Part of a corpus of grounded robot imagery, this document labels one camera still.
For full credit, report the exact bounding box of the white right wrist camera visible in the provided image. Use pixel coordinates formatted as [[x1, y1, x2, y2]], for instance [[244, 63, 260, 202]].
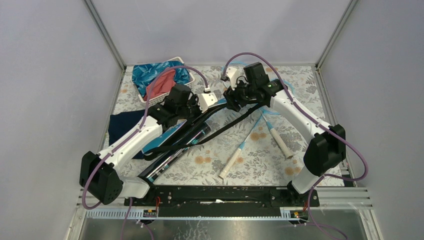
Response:
[[221, 66, 240, 90]]

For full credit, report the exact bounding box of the teal leaf-patterned cloth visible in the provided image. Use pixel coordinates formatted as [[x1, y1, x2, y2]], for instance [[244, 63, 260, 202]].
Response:
[[132, 60, 191, 97]]

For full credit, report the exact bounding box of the black bag shoulder strap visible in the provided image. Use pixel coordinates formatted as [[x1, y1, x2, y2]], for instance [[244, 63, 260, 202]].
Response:
[[143, 102, 266, 162]]

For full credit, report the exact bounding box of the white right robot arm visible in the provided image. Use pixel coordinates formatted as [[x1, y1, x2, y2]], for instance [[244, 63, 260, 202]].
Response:
[[221, 62, 346, 206]]

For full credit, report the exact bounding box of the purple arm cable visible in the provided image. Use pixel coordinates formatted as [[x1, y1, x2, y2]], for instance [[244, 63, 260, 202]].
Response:
[[81, 65, 211, 211], [223, 52, 369, 182]]

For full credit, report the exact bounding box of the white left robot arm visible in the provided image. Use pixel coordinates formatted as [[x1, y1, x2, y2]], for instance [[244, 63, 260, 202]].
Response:
[[79, 84, 201, 209]]

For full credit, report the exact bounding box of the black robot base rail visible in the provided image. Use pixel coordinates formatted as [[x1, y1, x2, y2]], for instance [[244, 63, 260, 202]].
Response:
[[120, 183, 320, 218]]

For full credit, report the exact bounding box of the salmon pink towel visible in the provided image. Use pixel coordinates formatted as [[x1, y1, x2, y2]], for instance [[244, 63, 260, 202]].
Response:
[[143, 69, 176, 101]]

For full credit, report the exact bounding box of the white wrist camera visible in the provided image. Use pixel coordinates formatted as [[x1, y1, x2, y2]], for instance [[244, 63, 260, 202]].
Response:
[[221, 66, 240, 90], [197, 92, 218, 113]]

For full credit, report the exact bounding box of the navy blue cloth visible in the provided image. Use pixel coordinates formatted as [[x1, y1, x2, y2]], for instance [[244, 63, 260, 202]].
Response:
[[107, 109, 145, 145]]

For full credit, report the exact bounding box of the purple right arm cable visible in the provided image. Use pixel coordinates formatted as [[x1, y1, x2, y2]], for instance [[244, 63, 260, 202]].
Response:
[[223, 52, 369, 182]]

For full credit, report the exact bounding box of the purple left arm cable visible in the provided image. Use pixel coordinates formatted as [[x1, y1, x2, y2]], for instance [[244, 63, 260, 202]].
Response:
[[81, 65, 211, 211]]

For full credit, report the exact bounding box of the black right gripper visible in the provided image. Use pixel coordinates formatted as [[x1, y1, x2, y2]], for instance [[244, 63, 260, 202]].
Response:
[[223, 75, 257, 113]]

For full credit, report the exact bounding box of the floral patterned table mat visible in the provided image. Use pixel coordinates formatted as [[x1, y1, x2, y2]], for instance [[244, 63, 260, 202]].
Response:
[[113, 66, 325, 186]]

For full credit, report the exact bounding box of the blue racket cover bag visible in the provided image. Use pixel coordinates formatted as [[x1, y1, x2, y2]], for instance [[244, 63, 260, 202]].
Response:
[[135, 117, 209, 161]]

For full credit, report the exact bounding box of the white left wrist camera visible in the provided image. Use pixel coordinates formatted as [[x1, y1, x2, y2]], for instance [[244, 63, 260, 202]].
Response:
[[197, 92, 218, 113]]

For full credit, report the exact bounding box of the black shuttlecock tube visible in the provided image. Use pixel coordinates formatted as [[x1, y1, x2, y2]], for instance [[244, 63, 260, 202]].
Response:
[[138, 122, 211, 183]]

